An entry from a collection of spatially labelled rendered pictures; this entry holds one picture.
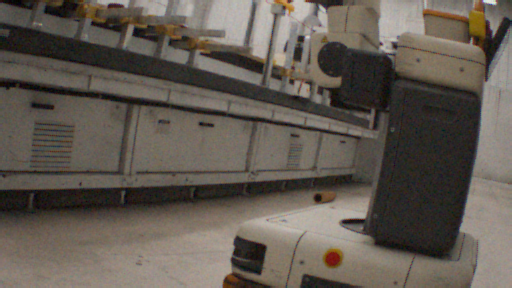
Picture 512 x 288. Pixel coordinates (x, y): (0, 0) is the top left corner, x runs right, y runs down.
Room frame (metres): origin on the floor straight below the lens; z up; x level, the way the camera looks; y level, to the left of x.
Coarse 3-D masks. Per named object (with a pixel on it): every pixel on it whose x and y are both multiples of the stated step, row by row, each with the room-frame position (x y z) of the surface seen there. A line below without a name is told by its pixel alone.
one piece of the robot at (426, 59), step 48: (480, 0) 1.16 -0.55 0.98; (432, 48) 1.10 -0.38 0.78; (480, 48) 1.14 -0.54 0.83; (432, 96) 1.09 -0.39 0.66; (480, 96) 1.13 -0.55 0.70; (384, 144) 1.36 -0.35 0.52; (432, 144) 1.08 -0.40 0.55; (384, 192) 1.13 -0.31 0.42; (432, 192) 1.07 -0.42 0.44; (384, 240) 1.13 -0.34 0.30; (432, 240) 1.06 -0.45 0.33
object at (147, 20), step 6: (108, 18) 1.93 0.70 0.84; (114, 18) 1.91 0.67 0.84; (144, 18) 1.83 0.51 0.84; (150, 18) 1.82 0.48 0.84; (156, 18) 1.80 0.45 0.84; (162, 18) 1.79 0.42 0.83; (168, 18) 1.78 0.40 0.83; (174, 18) 1.76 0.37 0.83; (180, 18) 1.75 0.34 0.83; (186, 18) 1.74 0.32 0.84; (108, 24) 1.93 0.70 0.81; (114, 24) 1.93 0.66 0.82; (120, 24) 1.92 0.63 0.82; (156, 24) 1.83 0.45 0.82; (168, 24) 1.80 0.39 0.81; (180, 24) 1.77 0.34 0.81; (186, 24) 1.76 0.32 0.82
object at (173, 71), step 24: (0, 24) 1.22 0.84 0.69; (0, 48) 1.27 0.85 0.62; (24, 48) 1.33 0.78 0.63; (48, 48) 1.43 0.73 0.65; (72, 48) 1.54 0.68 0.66; (96, 48) 1.65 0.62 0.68; (120, 48) 1.81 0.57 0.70; (144, 72) 1.93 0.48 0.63; (168, 72) 2.07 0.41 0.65; (192, 72) 2.23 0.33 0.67; (216, 72) 2.41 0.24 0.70; (264, 96) 2.87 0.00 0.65; (288, 96) 3.16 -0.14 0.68; (360, 120) 4.68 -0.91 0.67
